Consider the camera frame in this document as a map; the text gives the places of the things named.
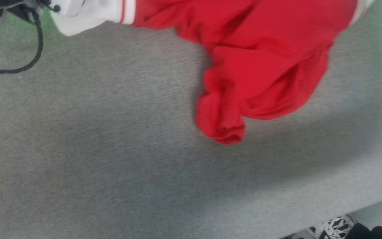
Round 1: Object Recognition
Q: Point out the grey fabric sofa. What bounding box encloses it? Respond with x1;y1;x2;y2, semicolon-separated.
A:
0;0;382;239

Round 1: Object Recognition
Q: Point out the black white patterned shoe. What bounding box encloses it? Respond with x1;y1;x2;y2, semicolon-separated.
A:
309;215;357;239

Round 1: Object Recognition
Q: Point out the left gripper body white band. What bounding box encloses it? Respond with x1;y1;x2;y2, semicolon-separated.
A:
9;0;86;17

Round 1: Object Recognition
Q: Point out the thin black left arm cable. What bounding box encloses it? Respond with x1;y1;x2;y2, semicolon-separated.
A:
0;10;44;74

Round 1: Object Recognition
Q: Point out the red white basketball jersey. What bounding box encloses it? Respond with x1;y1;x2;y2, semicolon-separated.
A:
50;0;377;145

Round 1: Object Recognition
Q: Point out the black trouser leg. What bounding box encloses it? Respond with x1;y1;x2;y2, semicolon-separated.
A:
345;223;382;239

